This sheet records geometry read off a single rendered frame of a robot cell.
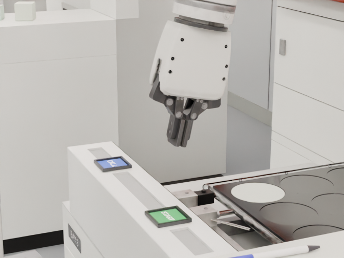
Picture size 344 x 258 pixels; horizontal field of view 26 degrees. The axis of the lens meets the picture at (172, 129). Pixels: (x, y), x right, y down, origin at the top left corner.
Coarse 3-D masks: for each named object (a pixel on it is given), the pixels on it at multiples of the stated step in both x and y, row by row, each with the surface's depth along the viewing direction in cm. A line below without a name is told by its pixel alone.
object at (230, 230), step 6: (234, 216) 142; (234, 222) 140; (240, 222) 141; (222, 228) 139; (228, 228) 140; (234, 228) 141; (240, 228) 141; (252, 228) 142; (228, 234) 140; (234, 234) 141
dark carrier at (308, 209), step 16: (272, 176) 148; (288, 176) 149; (304, 176) 149; (320, 176) 148; (336, 176) 149; (224, 192) 140; (288, 192) 140; (304, 192) 140; (320, 192) 140; (336, 192) 140; (240, 208) 134; (256, 208) 133; (272, 208) 133; (288, 208) 133; (304, 208) 133; (320, 208) 133; (336, 208) 133; (272, 224) 126; (288, 224) 127; (304, 224) 126; (320, 224) 126; (336, 224) 126; (288, 240) 120
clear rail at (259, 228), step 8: (216, 192) 139; (224, 200) 136; (232, 208) 133; (240, 216) 130; (248, 216) 129; (248, 224) 128; (256, 224) 126; (264, 232) 123; (272, 240) 121; (280, 240) 120
